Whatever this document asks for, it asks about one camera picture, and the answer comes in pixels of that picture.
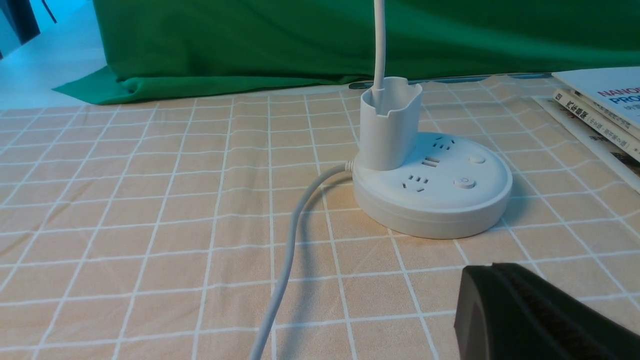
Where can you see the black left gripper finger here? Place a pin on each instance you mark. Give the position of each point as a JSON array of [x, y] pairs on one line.
[[507, 312]]

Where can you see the white desk lamp with sockets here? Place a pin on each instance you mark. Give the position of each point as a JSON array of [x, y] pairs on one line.
[[429, 185]]

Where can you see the thin bottom magazine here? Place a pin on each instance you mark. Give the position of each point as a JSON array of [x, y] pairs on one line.
[[622, 164]]

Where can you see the book under brochure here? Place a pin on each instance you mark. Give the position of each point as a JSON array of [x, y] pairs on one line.
[[601, 124]]

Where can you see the white Nanoradar product brochure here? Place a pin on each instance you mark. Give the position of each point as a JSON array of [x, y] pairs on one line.
[[616, 89]]

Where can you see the beige checkered tablecloth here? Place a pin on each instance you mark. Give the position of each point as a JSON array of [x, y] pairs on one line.
[[156, 231]]

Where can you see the green backdrop cloth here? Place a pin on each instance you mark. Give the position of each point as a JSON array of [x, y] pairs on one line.
[[165, 49]]

